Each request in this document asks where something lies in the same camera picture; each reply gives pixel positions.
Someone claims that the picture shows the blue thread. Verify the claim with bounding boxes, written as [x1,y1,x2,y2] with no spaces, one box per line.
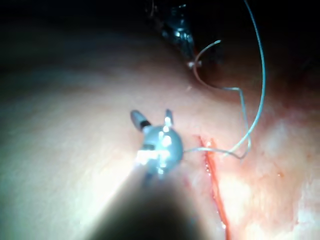
[183,0,266,161]

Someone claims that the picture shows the left arm needle driver jaw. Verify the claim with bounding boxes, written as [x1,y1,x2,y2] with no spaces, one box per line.
[184,31,199,67]
[174,34,195,68]

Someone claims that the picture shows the curved steel needle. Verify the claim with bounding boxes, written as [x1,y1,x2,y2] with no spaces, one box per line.
[193,39,222,90]

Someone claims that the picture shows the right arm needle driver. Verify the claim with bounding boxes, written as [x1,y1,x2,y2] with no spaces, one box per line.
[136,124,185,176]

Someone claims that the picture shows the right arm needle driver jaw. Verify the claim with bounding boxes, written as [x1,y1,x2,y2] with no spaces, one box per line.
[129,109,152,132]
[163,108,175,126]

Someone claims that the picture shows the tissue pad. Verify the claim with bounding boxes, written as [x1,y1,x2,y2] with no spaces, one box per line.
[0,12,320,240]

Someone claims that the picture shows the left arm needle driver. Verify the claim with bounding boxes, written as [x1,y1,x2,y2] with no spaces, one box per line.
[159,3,194,44]

